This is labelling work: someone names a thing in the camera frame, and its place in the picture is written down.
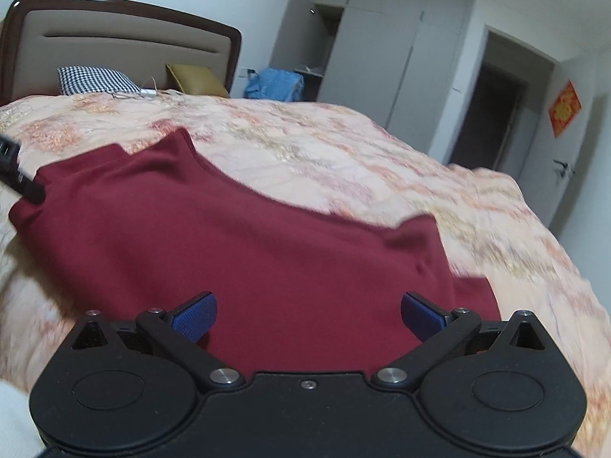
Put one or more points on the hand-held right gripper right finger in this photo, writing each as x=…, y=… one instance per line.
x=420, y=317

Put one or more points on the grey wardrobe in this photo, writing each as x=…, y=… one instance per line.
x=382, y=52

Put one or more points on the red diamond door decoration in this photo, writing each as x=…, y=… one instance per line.
x=565, y=109

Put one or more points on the blue cloth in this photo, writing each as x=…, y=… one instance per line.
x=274, y=85

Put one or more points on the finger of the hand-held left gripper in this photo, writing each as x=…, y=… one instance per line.
x=16, y=171

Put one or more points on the floral peach blanket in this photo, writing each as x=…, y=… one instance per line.
x=334, y=152

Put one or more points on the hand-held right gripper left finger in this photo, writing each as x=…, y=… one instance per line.
x=195, y=317

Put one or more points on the dark red garment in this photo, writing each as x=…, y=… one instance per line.
x=248, y=248

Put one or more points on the dark hallway door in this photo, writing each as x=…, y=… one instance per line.
x=487, y=119

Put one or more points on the brown padded headboard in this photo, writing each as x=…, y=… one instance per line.
x=119, y=24

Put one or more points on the yellow pillow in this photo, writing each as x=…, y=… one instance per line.
x=198, y=80

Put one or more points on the black white checkered pillow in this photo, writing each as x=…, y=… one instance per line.
x=95, y=81

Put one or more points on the white door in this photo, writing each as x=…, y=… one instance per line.
x=580, y=186

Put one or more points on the white cloth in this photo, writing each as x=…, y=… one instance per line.
x=16, y=424

